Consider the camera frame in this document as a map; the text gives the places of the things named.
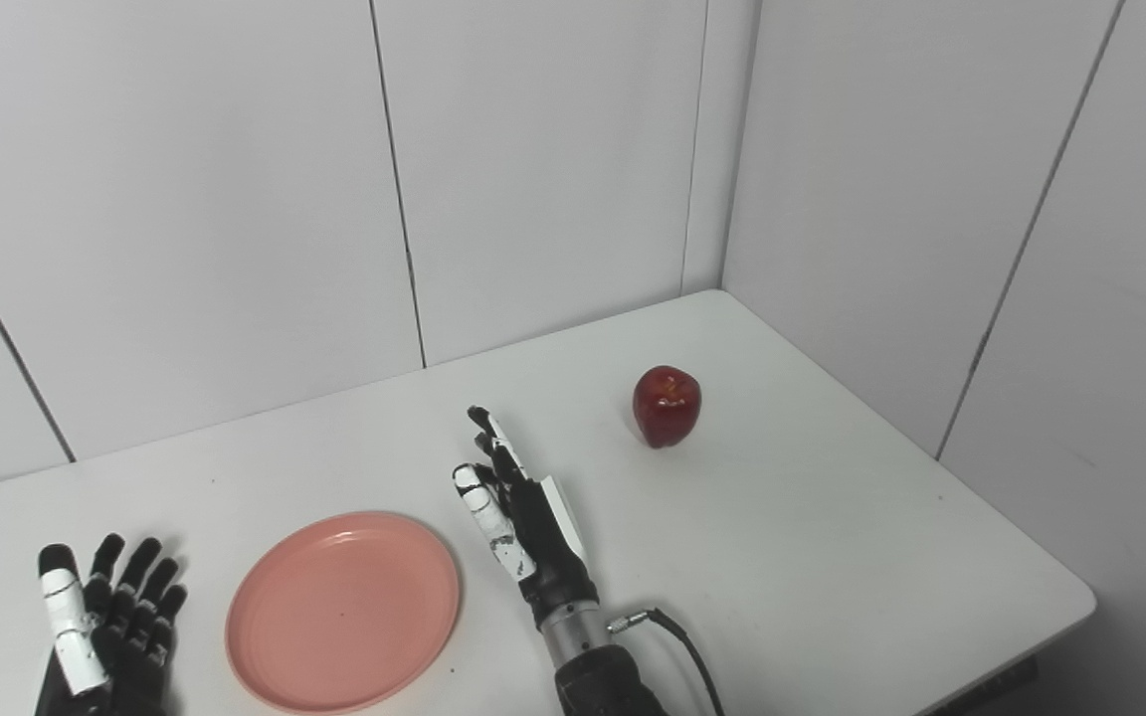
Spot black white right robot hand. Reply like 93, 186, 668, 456
452, 405, 601, 629

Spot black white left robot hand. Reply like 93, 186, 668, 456
34, 533, 189, 716

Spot red apple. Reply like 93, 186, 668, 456
632, 365, 703, 449

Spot pink round plate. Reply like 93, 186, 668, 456
225, 511, 462, 715

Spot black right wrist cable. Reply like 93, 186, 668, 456
608, 609, 728, 716

